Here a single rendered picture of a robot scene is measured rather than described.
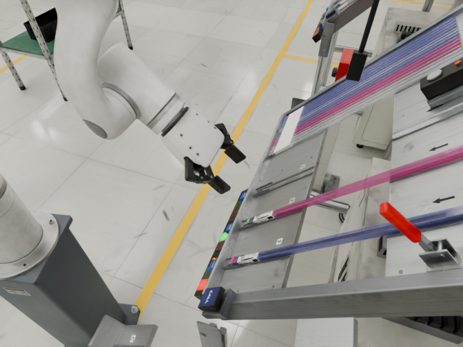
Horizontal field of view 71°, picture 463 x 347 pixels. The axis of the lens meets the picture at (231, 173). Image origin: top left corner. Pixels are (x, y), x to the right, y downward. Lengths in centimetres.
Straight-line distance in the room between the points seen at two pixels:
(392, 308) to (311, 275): 111
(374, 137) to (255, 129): 74
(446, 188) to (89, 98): 52
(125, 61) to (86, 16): 11
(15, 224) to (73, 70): 42
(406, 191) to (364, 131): 154
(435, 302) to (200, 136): 44
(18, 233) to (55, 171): 135
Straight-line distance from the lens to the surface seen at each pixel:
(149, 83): 60
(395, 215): 39
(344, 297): 49
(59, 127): 250
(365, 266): 93
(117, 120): 57
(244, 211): 82
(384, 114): 201
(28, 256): 90
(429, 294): 44
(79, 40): 53
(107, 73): 60
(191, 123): 62
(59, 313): 107
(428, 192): 53
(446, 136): 61
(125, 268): 163
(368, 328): 86
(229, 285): 70
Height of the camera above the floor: 139
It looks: 47 degrees down
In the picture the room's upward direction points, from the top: straight up
